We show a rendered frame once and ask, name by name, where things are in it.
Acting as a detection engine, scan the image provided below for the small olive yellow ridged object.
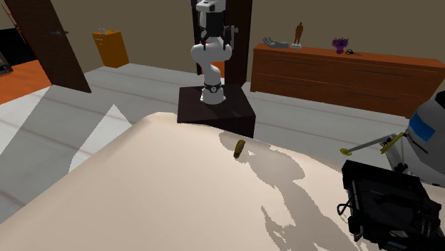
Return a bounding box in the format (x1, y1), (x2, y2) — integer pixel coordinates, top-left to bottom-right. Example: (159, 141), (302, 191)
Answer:
(232, 139), (246, 160)

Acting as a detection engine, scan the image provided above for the beige bed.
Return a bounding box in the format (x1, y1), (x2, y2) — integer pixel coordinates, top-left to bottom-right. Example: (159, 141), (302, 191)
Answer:
(0, 111), (445, 251)

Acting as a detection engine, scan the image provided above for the brown wooden sideboard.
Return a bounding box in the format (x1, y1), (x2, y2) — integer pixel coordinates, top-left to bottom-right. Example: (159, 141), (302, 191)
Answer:
(250, 21), (445, 120)

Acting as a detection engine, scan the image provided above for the white rounded machine blue patch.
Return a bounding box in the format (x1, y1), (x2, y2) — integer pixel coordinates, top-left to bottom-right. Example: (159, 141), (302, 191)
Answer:
(339, 91), (445, 189)

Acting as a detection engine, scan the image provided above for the dark brown open door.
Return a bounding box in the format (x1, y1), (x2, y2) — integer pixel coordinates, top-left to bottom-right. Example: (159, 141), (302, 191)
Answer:
(3, 0), (92, 94)

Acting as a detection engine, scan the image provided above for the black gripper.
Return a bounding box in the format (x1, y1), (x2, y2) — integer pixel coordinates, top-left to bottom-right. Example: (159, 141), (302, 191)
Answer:
(199, 11), (235, 51)

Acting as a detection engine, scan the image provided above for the dark robot stand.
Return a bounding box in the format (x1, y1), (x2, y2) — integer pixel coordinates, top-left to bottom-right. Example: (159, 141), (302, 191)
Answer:
(176, 83), (257, 139)

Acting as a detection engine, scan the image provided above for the orange cabinet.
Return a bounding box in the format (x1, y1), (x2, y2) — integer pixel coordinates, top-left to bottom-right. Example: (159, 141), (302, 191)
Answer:
(91, 28), (131, 69)

